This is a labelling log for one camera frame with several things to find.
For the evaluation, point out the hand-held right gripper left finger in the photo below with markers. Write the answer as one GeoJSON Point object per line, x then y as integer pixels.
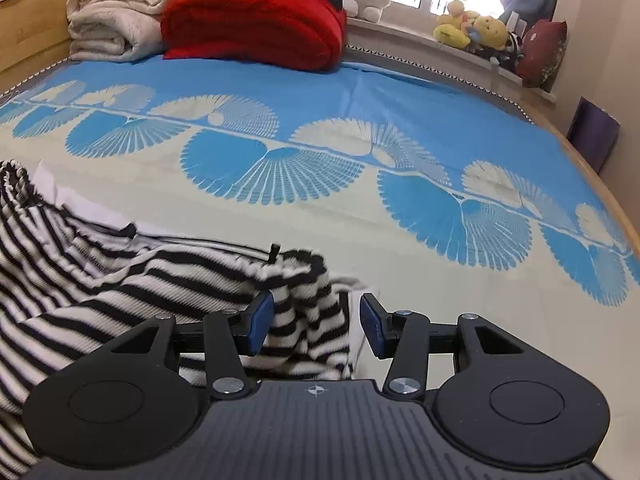
{"type": "Point", "coordinates": [257, 325]}

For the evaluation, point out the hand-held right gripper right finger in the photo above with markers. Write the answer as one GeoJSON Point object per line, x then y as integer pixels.
{"type": "Point", "coordinates": [374, 327]}

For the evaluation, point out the black white striped hooded top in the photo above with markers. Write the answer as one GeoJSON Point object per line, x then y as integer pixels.
{"type": "Point", "coordinates": [125, 300]}

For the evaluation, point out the white windowsill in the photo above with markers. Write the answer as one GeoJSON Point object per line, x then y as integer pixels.
{"type": "Point", "coordinates": [425, 42]}

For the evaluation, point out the purple paper bag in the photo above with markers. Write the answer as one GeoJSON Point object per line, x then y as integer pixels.
{"type": "Point", "coordinates": [592, 135]}

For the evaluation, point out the red folded blanket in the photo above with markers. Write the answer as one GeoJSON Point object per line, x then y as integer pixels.
{"type": "Point", "coordinates": [255, 25]}

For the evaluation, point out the yellow duck plush toy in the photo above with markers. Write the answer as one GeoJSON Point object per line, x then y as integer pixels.
{"type": "Point", "coordinates": [452, 27]}

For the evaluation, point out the yellow round face plush toy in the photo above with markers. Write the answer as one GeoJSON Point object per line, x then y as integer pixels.
{"type": "Point", "coordinates": [490, 32]}

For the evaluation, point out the dark red cushion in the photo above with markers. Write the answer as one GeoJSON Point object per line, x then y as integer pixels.
{"type": "Point", "coordinates": [542, 57]}

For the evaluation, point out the cream folded blanket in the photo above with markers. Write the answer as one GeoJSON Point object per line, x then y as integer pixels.
{"type": "Point", "coordinates": [115, 20]}

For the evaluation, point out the wooden headboard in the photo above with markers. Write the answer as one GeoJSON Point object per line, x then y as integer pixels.
{"type": "Point", "coordinates": [30, 45]}

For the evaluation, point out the wooden bed frame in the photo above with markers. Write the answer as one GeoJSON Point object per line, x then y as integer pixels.
{"type": "Point", "coordinates": [595, 180]}

